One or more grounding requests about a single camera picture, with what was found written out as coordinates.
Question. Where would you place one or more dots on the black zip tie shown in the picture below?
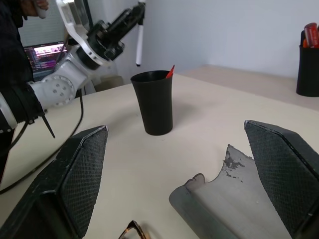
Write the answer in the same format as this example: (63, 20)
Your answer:
(48, 125)

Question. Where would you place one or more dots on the grey open glasses case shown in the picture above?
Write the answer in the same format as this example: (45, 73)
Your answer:
(224, 199)

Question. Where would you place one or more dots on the laptop screen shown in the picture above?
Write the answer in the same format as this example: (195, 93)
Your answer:
(43, 59)

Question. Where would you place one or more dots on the person in dark clothing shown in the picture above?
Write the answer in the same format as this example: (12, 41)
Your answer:
(12, 42)

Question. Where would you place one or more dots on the tortoiseshell glasses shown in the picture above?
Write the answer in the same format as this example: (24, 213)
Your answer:
(135, 227)

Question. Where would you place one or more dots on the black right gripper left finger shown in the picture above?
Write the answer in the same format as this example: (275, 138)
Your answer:
(74, 179)

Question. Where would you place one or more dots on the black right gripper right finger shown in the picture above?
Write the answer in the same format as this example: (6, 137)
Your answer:
(281, 169)

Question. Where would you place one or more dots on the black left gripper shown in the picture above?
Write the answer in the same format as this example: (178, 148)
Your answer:
(107, 42)

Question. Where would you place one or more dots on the red marker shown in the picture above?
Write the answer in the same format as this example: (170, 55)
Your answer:
(171, 72)

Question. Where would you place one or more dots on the black pen holder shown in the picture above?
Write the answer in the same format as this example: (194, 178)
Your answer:
(307, 72)

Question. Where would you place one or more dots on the white handheld device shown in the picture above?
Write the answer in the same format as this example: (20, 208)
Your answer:
(42, 12)

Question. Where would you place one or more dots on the black plastic cup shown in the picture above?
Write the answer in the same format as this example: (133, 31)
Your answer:
(155, 104)

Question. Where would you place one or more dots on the white marker with black cap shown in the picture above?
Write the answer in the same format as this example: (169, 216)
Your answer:
(139, 44)

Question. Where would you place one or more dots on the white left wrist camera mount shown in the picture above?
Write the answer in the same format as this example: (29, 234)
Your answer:
(74, 27)

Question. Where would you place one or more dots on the person's hand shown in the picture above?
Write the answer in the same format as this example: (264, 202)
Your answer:
(31, 6)

